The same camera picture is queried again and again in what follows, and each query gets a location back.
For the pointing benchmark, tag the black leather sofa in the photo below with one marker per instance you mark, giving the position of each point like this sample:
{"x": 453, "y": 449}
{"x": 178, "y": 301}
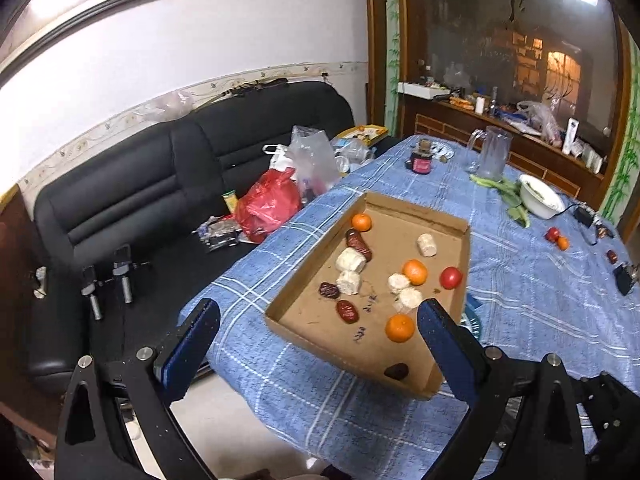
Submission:
{"x": 150, "y": 185}

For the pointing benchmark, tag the yellow green packet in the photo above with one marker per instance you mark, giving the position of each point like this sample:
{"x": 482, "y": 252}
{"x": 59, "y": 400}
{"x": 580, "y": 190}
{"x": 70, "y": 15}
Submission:
{"x": 231, "y": 201}

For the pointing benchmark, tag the wooden sideboard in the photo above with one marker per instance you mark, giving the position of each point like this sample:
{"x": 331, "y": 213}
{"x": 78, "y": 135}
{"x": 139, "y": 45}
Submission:
{"x": 525, "y": 145}

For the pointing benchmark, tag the black power adapter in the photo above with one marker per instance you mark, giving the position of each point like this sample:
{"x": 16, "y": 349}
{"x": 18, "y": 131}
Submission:
{"x": 584, "y": 214}

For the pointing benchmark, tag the red tomato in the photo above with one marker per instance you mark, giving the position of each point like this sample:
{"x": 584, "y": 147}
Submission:
{"x": 552, "y": 234}
{"x": 450, "y": 277}

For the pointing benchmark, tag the dark dried date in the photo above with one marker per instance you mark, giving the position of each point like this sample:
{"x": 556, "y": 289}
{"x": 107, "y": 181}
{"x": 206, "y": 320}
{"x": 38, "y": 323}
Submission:
{"x": 367, "y": 254}
{"x": 328, "y": 289}
{"x": 353, "y": 236}

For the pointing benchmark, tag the cardboard box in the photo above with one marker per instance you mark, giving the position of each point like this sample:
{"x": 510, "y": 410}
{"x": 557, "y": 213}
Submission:
{"x": 385, "y": 240}

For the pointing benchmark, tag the dark jar with cork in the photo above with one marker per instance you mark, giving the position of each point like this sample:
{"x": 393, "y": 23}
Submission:
{"x": 420, "y": 160}

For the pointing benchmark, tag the white bowl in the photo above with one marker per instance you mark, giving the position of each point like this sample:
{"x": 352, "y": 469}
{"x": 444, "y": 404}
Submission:
{"x": 542, "y": 197}

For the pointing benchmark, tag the blue plaid tablecloth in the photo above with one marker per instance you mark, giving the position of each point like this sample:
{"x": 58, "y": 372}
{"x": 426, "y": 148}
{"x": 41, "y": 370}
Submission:
{"x": 525, "y": 300}

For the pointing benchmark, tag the red plastic bag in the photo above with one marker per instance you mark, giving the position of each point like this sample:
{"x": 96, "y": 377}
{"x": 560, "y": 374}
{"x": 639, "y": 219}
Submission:
{"x": 267, "y": 205}

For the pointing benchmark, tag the green bok choy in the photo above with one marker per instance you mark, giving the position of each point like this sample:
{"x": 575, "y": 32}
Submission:
{"x": 507, "y": 192}

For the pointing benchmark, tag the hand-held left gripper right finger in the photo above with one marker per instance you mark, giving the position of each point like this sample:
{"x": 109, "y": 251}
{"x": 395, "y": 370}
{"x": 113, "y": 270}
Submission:
{"x": 445, "y": 345}

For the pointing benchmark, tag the translucent plastic bag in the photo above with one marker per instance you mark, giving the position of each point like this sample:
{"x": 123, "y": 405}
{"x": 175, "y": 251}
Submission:
{"x": 542, "y": 122}

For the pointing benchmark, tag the white plastic bag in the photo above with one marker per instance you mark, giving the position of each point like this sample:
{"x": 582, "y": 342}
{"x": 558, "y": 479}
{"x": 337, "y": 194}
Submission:
{"x": 280, "y": 157}

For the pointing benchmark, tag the clear plastic bag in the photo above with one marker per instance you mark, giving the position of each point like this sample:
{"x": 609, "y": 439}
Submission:
{"x": 315, "y": 157}

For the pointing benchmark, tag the dark snack packet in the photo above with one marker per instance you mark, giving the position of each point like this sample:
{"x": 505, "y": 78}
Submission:
{"x": 220, "y": 232}

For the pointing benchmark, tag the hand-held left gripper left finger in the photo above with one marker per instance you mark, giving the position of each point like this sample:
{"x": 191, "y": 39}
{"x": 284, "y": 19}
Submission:
{"x": 190, "y": 345}

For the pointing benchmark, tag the small black box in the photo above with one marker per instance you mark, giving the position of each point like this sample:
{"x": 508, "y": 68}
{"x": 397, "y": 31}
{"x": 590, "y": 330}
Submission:
{"x": 625, "y": 279}

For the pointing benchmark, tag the clear glass pitcher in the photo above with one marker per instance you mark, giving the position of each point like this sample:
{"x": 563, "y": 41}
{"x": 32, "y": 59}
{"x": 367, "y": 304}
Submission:
{"x": 495, "y": 155}

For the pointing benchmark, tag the yellow flat box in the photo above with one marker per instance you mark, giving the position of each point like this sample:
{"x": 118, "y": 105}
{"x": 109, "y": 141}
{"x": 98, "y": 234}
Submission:
{"x": 362, "y": 132}

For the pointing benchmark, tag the white tube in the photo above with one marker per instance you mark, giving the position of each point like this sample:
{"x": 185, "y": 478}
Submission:
{"x": 571, "y": 136}

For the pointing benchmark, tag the blue white packet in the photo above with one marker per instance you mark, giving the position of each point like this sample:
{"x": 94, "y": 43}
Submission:
{"x": 472, "y": 317}

